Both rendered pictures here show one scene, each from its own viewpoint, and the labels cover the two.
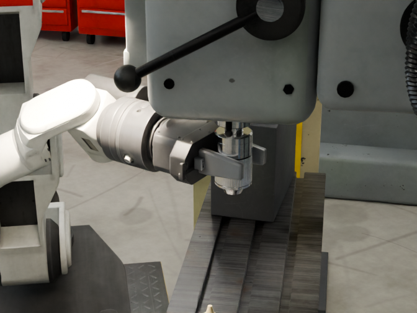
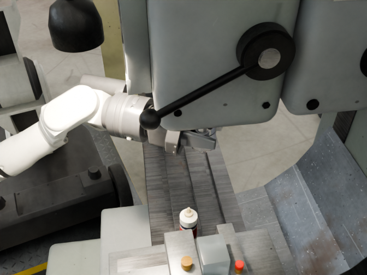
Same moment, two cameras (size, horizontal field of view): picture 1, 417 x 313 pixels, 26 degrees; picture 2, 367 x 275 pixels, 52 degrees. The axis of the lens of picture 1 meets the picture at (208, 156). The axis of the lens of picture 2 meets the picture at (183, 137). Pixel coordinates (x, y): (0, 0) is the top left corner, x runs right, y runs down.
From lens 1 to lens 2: 0.55 m
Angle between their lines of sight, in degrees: 23
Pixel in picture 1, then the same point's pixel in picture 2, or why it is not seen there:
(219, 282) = (169, 166)
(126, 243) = not seen: hidden behind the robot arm
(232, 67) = (226, 96)
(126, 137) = (127, 126)
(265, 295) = (197, 170)
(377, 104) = (331, 110)
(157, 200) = (81, 70)
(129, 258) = not seen: hidden behind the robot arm
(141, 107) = (132, 103)
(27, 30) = (12, 22)
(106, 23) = not seen: outside the picture
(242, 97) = (231, 114)
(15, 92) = (12, 62)
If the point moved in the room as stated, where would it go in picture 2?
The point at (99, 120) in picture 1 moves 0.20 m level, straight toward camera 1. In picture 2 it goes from (102, 113) to (135, 187)
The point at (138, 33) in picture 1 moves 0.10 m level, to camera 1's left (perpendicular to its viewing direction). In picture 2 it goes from (136, 66) to (69, 76)
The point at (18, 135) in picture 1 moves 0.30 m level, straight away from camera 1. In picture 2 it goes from (44, 131) to (14, 60)
